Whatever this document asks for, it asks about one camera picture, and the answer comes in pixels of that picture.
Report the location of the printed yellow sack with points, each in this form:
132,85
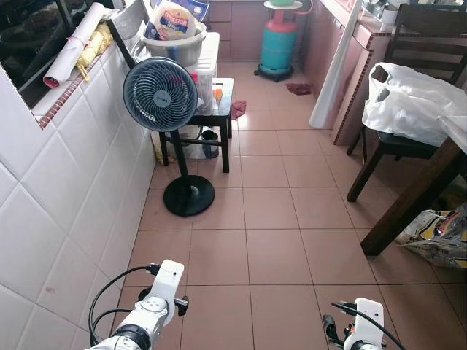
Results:
438,237

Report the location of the dark wooden table grey top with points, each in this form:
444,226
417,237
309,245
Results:
416,197

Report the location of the small black side table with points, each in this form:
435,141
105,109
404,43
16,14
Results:
221,109

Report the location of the red rag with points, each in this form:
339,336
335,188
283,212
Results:
238,109
299,89

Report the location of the black standing fan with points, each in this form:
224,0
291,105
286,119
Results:
160,93

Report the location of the clear plastic storage box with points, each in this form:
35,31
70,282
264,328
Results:
206,69

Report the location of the white plastic bag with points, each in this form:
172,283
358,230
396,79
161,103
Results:
408,102

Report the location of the metal basin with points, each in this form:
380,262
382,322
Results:
179,49

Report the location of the long white rolled sheet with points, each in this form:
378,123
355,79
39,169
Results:
334,73

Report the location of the yellow mesh bag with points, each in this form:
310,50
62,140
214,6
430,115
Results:
95,51

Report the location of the teal gas cylinder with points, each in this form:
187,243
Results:
279,44

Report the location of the rolled white paper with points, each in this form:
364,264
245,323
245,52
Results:
73,47

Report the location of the blue white printed food bag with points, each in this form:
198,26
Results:
174,20

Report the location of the dark wooden chair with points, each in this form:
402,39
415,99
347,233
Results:
430,44

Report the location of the dark window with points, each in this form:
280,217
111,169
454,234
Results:
29,36

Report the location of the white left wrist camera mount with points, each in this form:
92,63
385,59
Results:
168,281

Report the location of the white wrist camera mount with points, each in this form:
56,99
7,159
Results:
168,281
367,321

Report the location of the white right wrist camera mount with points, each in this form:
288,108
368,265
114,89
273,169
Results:
367,321

